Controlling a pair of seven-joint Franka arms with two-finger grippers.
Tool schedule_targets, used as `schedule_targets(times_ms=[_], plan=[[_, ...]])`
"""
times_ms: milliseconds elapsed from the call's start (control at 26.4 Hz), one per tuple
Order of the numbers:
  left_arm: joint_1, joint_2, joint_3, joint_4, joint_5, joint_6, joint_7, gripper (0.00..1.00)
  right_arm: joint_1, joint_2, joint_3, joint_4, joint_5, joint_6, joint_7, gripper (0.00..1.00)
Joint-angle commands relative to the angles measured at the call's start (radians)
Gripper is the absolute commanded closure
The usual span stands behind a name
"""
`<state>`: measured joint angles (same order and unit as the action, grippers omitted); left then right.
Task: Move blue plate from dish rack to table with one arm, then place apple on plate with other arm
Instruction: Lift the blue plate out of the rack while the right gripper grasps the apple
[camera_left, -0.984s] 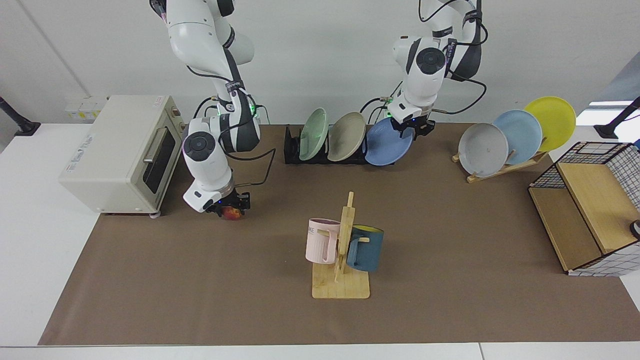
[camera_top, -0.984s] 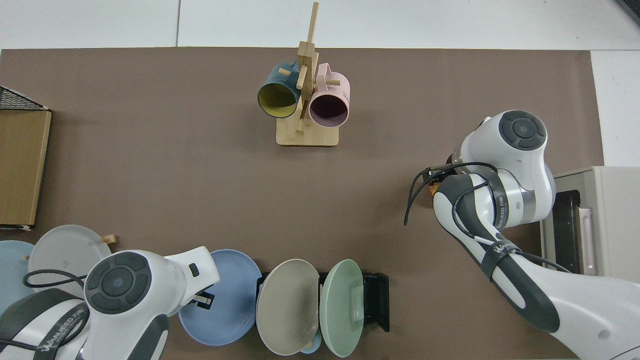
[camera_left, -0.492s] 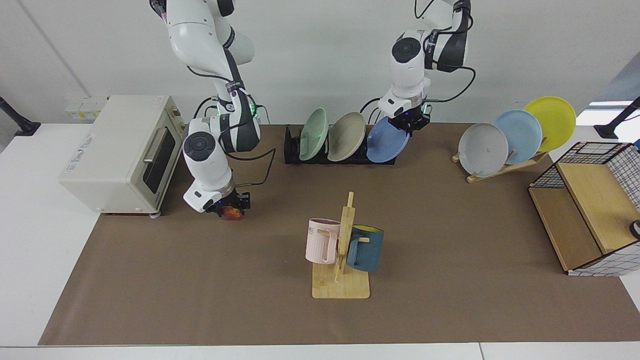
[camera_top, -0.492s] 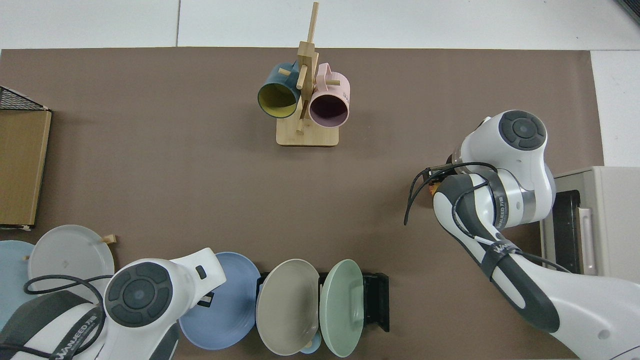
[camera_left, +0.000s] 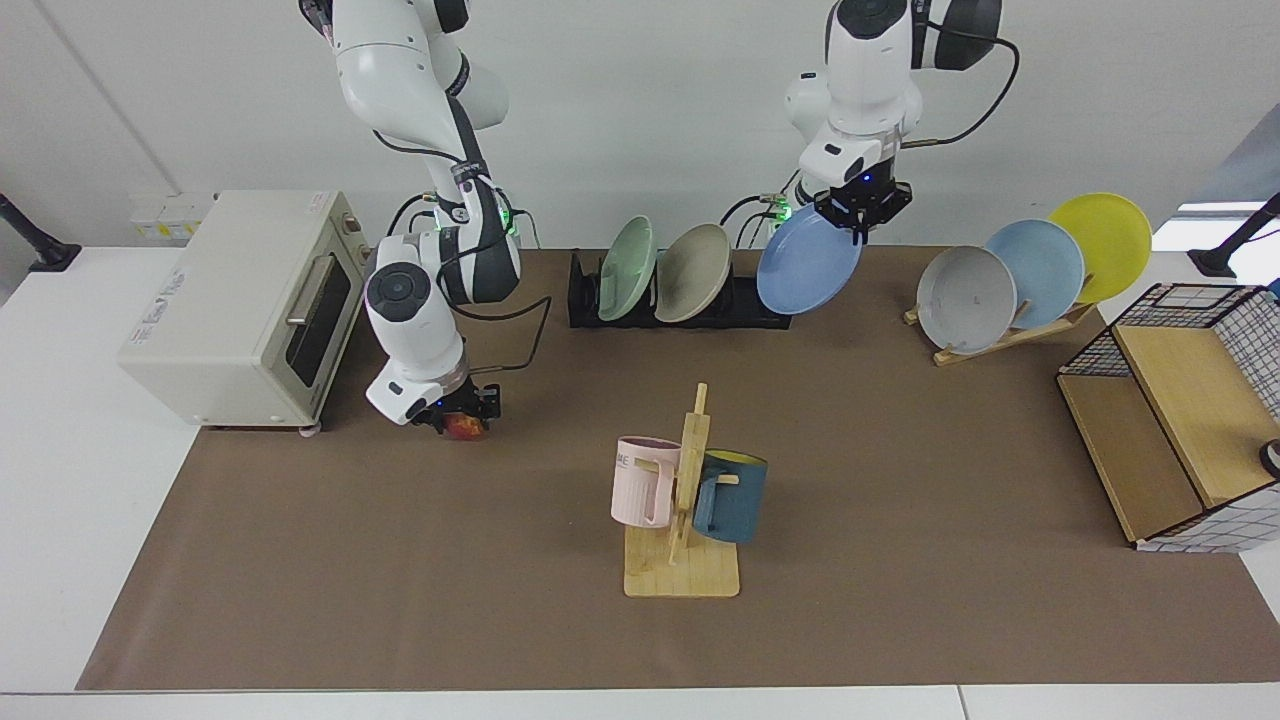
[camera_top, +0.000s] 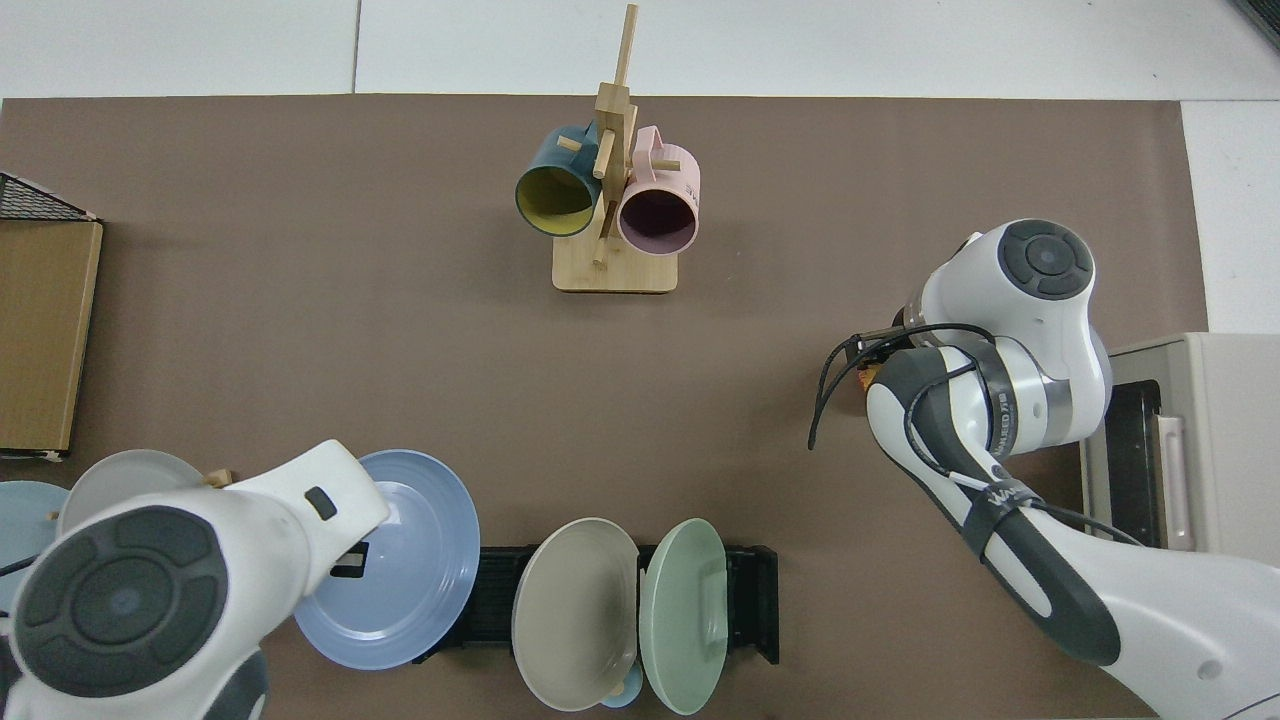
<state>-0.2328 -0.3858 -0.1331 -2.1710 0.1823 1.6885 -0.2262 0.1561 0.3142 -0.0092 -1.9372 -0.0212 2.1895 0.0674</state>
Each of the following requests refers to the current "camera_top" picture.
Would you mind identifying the black dish rack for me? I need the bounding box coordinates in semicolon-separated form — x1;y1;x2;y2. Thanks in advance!
415;545;780;666

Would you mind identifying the beige plate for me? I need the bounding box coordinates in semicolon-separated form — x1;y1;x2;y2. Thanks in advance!
511;517;641;713

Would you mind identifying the dark teal cup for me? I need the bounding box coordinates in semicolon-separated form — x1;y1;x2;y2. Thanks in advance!
515;123;604;238

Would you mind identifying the wire basket with wooden floor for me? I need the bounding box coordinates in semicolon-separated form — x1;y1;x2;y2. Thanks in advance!
0;172;104;463

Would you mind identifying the wooden plate rack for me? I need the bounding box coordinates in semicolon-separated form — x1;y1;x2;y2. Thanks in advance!
47;468;236;522

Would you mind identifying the wooden cup stand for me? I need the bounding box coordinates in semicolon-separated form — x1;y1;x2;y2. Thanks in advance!
552;5;679;294

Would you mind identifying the light blue plate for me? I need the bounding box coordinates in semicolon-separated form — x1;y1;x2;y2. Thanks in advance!
0;481;71;613

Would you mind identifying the pink cup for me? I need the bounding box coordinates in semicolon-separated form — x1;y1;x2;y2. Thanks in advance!
617;126;701;255

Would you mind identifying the pale toaster oven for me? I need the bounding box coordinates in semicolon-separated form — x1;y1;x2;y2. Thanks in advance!
1078;333;1280;561

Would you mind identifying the brown table cloth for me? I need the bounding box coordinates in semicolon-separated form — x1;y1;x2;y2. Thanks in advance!
0;95;1211;720

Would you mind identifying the pale green plate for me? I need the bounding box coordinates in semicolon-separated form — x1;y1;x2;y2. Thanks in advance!
638;517;729;716

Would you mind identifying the dark grey corner object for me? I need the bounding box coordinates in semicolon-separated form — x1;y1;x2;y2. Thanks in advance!
1228;0;1280;53

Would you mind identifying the white plate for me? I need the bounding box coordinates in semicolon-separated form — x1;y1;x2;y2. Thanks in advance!
57;450;207;537

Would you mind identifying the small blue round thing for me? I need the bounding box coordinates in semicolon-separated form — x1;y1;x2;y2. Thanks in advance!
600;665;644;709

